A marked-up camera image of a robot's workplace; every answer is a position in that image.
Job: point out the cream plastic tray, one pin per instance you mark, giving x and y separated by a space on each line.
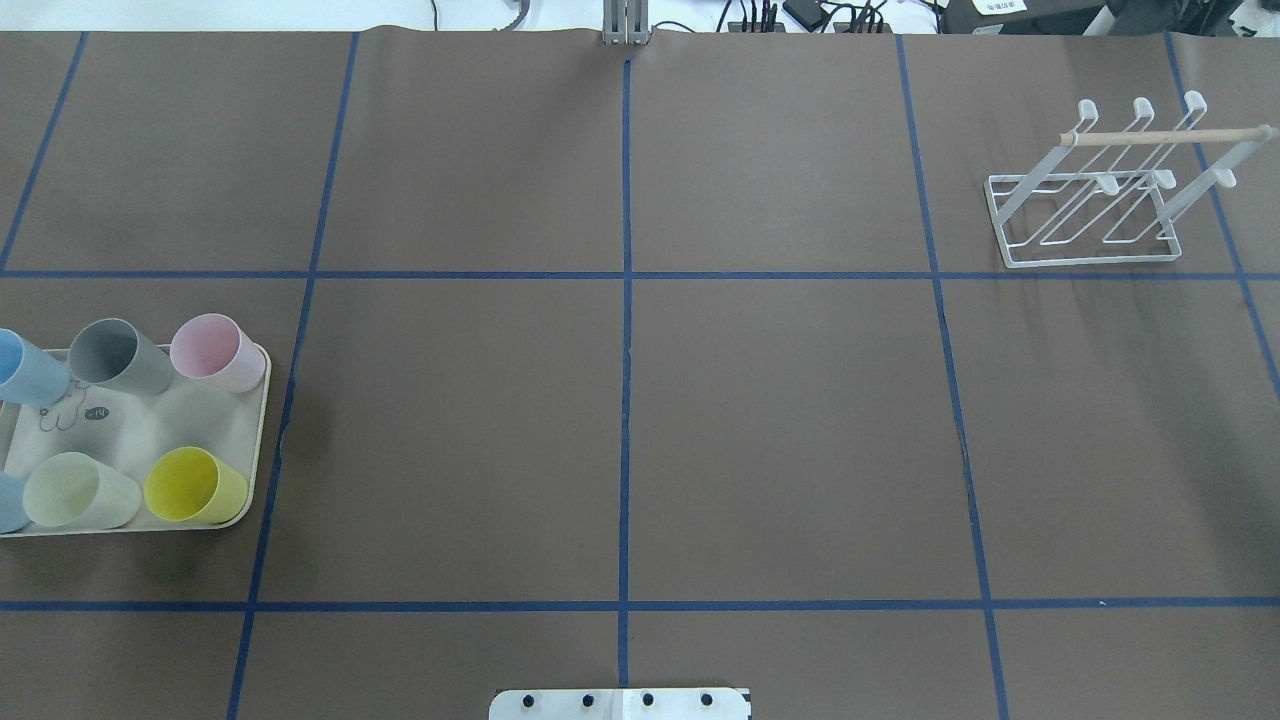
129 432

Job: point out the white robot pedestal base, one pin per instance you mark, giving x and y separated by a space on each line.
623 703

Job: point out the grey cup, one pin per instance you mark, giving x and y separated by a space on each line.
111 353

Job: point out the wooden rack dowel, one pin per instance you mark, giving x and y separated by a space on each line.
1259 134

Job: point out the aluminium frame post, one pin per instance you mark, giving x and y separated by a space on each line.
626 22

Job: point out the white wire cup rack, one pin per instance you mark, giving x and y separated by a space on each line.
1119 204

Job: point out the pale green cup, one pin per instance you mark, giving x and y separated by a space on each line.
73 491

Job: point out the light blue cup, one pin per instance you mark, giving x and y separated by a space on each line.
30 376
13 514

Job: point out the pink cup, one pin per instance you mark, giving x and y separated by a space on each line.
212 348

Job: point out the yellow cup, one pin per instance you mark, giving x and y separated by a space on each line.
188 485

